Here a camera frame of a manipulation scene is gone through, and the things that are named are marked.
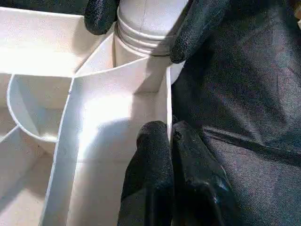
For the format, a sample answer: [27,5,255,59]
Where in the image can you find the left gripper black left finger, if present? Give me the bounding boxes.
[117,120,175,226]

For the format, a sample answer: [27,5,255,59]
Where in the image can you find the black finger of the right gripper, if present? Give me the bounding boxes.
[84,0,123,36]
[168,0,236,64]

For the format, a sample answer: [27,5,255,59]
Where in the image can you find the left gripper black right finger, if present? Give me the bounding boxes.
[171,121,238,226]

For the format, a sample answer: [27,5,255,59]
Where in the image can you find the white plastic table leg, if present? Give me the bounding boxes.
[114,0,190,57]

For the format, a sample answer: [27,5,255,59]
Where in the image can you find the white plastic table top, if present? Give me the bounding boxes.
[0,6,187,226]

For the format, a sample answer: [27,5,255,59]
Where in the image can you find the black work mat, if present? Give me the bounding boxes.
[0,0,301,226]

